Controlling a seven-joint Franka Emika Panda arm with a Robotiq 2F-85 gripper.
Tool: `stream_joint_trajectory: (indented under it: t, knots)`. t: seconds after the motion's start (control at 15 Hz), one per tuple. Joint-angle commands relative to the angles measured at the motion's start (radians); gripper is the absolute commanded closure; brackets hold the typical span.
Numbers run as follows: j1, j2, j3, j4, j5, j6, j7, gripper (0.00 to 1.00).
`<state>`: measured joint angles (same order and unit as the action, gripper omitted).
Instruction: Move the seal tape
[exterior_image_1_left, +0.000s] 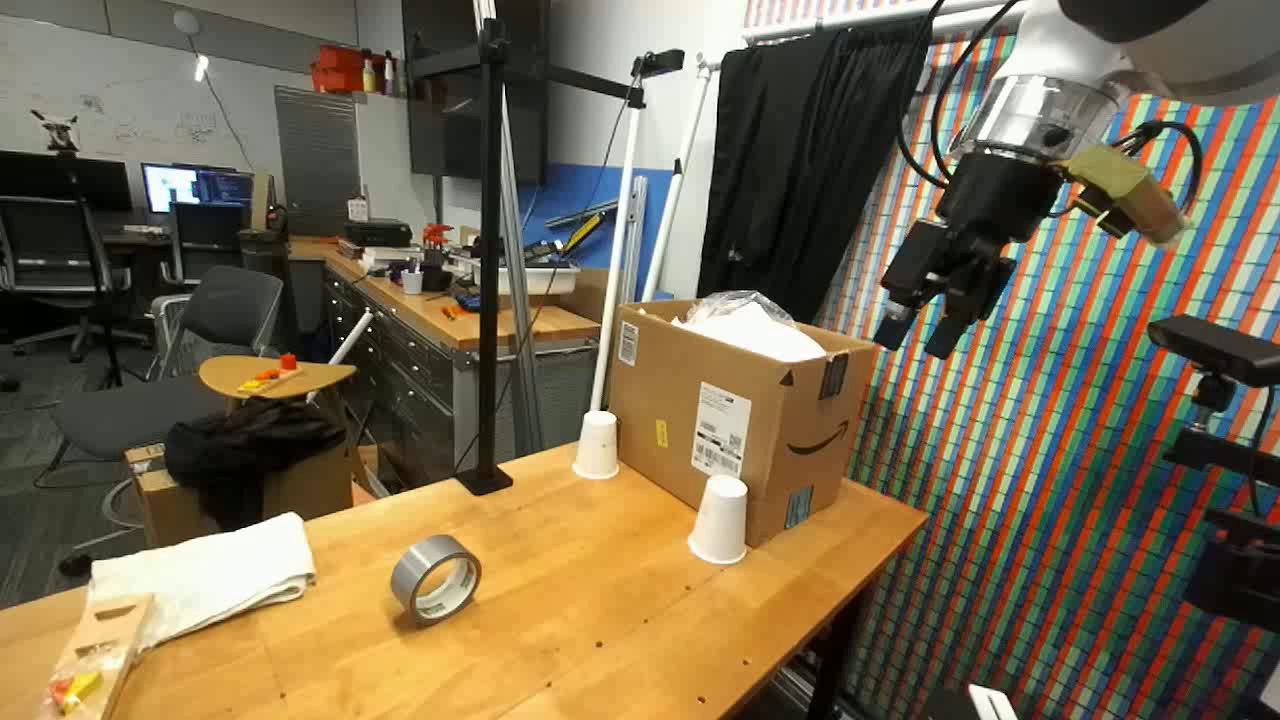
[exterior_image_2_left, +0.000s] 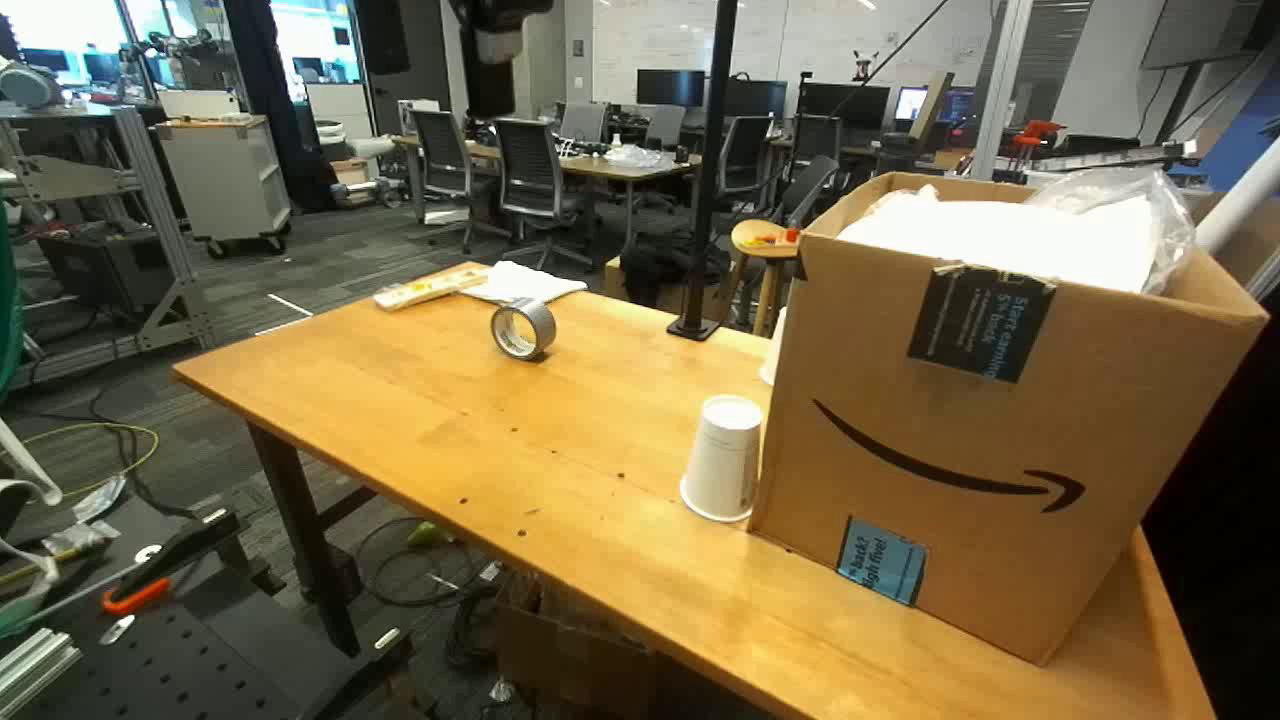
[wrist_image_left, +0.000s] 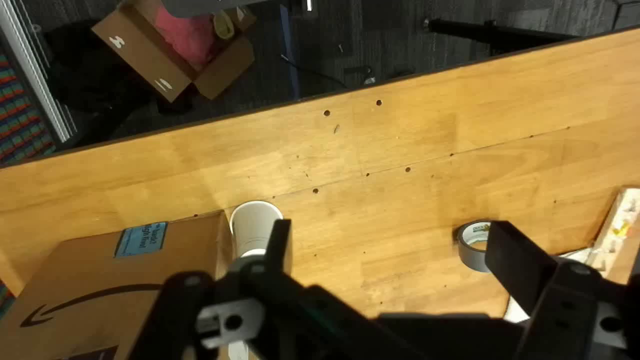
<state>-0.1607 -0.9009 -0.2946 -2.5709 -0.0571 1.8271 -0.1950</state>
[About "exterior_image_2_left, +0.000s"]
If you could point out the white paper cup near box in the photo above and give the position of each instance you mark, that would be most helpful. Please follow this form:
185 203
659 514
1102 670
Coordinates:
723 461

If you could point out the cardboard Amazon box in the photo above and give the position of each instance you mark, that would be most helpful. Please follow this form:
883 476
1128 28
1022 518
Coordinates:
978 441

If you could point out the white rolling cabinet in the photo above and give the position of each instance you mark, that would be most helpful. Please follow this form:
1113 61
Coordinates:
231 183

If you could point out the white plastic bag in box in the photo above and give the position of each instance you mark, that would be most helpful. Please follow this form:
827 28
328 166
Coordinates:
1096 230

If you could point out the orange handled tool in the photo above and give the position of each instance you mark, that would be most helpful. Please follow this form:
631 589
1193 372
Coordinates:
135 601

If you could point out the white folded cloth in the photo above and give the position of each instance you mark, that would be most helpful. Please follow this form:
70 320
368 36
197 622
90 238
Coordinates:
517 281

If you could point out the black office chair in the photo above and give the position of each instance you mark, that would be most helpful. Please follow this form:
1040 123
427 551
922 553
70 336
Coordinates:
445 175
532 197

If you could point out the grey seal tape roll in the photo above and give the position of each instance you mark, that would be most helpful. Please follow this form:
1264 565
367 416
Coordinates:
522 328

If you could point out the black vertical pole stand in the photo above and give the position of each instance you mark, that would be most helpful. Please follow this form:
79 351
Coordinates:
694 320

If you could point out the round wooden stool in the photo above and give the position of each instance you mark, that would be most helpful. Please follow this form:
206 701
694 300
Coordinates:
772 247

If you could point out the grey metal shelf rack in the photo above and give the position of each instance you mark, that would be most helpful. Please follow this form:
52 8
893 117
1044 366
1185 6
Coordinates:
90 203

